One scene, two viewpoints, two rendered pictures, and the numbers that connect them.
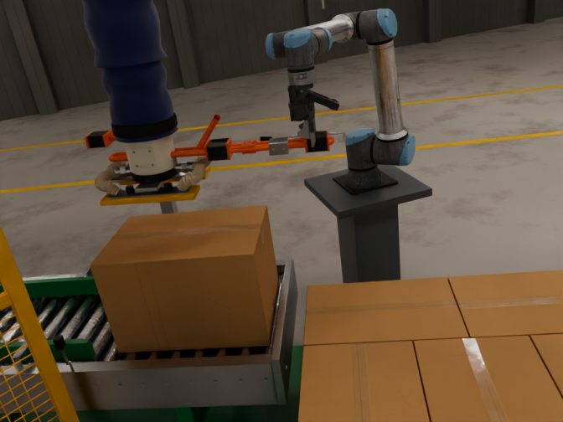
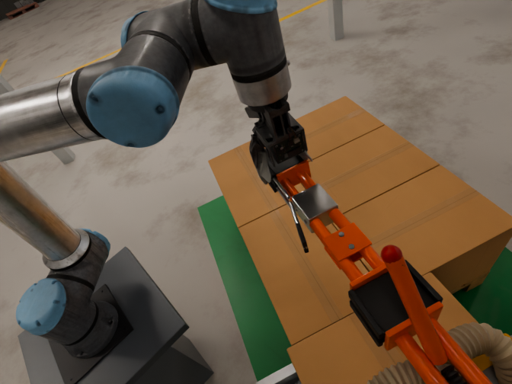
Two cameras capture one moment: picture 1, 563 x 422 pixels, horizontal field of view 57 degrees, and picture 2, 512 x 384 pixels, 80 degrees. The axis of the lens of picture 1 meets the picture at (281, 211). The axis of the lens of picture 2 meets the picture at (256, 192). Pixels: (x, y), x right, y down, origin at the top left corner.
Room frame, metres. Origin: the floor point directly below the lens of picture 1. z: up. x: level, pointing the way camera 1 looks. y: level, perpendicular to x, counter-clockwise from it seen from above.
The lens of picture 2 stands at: (1.92, 0.29, 1.72)
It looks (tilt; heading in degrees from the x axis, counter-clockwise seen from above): 46 degrees down; 256
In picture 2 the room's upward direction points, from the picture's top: 22 degrees counter-clockwise
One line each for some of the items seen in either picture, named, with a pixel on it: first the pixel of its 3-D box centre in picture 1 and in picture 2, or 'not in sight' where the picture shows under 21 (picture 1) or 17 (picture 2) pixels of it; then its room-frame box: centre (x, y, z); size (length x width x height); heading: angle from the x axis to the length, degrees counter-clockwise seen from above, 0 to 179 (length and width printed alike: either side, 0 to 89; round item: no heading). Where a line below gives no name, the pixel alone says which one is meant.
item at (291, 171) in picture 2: (317, 141); (286, 166); (1.72, -0.16, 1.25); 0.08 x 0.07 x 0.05; 83
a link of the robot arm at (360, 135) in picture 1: (362, 147); (57, 308); (2.48, -0.45, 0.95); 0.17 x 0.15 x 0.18; 56
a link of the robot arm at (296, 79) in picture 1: (302, 77); (264, 80); (1.73, -0.13, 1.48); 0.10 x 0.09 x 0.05; 172
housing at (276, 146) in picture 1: (279, 146); (315, 207); (1.74, -0.02, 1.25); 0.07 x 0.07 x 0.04; 83
